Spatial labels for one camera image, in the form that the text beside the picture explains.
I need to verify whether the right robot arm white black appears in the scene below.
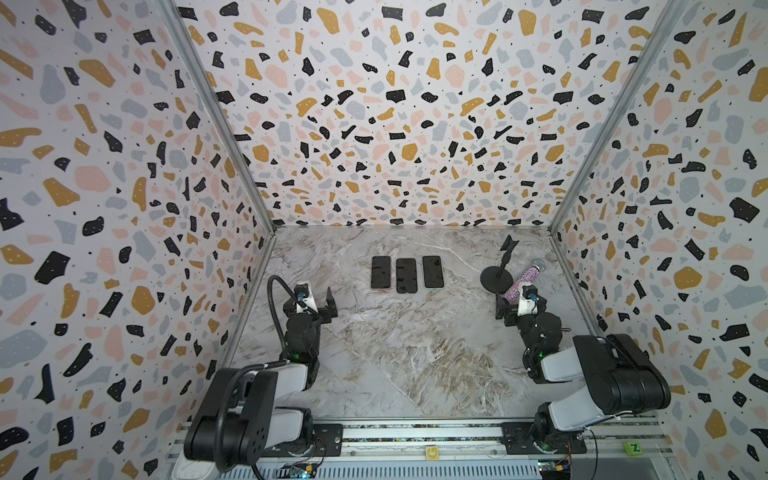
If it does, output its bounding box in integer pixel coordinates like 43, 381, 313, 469
495, 285, 671, 452

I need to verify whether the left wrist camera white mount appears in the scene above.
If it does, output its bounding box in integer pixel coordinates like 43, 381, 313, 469
293, 283, 317, 313

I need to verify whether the glitter purple microphone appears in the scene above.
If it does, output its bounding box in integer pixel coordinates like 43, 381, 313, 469
502, 259, 546, 303

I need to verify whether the aluminium corner post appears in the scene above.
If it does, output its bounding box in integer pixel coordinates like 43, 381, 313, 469
548, 0, 686, 237
157, 0, 278, 234

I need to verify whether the green sticker tag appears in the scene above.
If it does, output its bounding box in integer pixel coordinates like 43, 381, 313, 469
623, 441, 644, 457

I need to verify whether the aluminium corner post right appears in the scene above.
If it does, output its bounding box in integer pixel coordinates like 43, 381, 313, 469
548, 0, 686, 237

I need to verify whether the black phone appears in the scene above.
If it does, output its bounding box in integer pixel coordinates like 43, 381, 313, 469
422, 255, 445, 289
395, 258, 418, 294

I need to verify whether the yellow sticker tag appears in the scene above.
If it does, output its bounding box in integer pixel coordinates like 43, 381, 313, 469
425, 445, 439, 461

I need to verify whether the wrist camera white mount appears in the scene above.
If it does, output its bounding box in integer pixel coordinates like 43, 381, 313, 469
517, 283, 539, 316
293, 283, 317, 313

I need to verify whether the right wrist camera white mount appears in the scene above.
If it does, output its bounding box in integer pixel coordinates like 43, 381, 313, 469
517, 283, 539, 316

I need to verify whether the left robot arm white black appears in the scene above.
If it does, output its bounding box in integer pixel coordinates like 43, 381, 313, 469
182, 283, 338, 474

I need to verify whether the aluminium corner post left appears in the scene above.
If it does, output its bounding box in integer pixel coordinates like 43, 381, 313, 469
157, 0, 278, 234

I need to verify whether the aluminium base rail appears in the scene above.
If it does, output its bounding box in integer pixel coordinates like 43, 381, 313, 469
224, 416, 685, 479

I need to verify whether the black phone stand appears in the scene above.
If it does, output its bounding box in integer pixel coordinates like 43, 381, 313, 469
480, 235, 518, 294

